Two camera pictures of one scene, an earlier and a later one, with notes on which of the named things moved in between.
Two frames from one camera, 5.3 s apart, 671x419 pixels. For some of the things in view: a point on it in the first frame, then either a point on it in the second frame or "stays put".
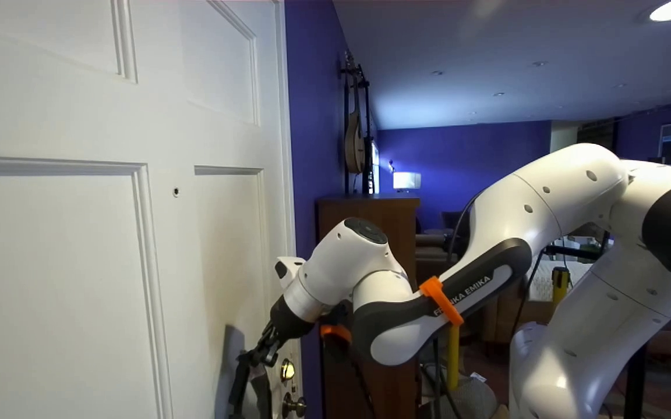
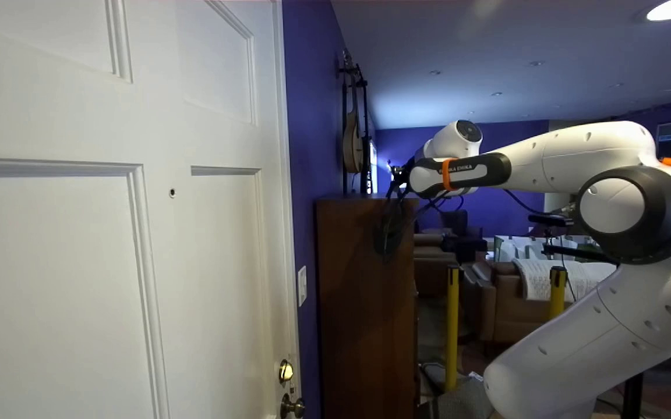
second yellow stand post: [561, 283] stays put
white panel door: [130, 193] stays put
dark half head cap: [229, 369] -> [385, 235]
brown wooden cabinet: [360, 383] stays put
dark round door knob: [287, 371] stays put
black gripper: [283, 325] -> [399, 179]
